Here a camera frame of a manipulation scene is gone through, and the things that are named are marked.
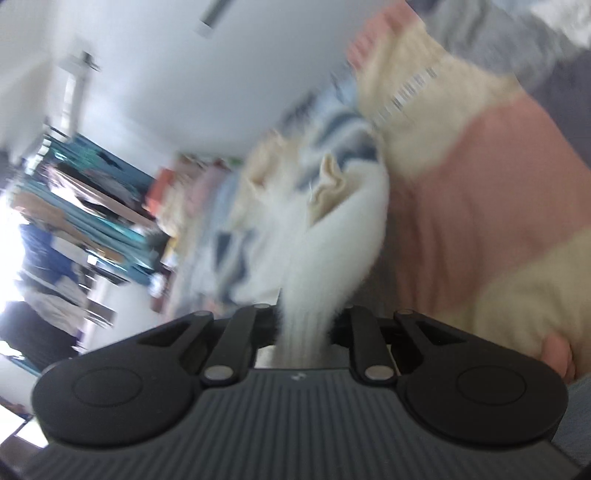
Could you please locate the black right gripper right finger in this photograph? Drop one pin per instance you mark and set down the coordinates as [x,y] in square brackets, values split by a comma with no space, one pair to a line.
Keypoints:
[464,389]

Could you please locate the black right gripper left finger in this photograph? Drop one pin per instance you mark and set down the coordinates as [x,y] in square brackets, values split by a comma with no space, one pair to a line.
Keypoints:
[141,387]

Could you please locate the white fleece striped sweater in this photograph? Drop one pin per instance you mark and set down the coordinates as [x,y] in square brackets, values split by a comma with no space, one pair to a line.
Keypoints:
[307,226]

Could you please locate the hanging clothes rack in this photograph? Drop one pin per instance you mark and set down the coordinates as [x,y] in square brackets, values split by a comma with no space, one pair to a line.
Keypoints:
[73,224]

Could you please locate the pink and cream pillow pile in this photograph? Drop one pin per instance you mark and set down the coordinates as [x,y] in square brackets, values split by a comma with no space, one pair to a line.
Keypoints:
[194,181]

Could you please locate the orange box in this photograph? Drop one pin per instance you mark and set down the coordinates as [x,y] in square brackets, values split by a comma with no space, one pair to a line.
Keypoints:
[154,197]

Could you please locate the patchwork pastel bed quilt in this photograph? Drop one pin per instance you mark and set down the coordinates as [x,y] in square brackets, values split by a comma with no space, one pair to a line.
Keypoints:
[482,113]

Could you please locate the wall air vent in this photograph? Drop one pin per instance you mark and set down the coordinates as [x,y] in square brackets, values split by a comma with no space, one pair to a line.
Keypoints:
[212,15]

